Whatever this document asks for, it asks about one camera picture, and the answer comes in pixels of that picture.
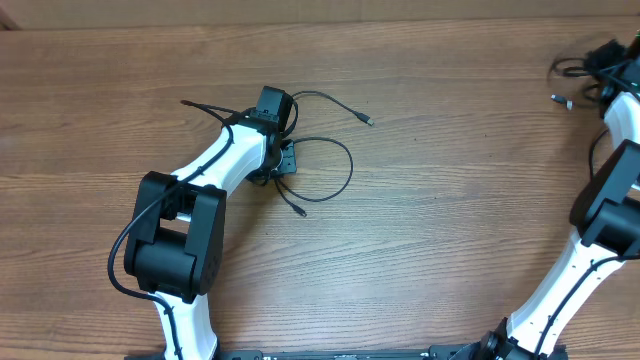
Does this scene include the thin black usb cable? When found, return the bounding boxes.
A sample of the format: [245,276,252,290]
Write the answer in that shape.
[272,90,375,219]

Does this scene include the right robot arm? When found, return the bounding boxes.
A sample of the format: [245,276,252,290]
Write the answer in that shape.
[453,40,639,359]

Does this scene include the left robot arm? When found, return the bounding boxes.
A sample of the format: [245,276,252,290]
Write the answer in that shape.
[114,86,297,359]

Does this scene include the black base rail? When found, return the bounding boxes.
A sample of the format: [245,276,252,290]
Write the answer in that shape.
[124,343,569,360]

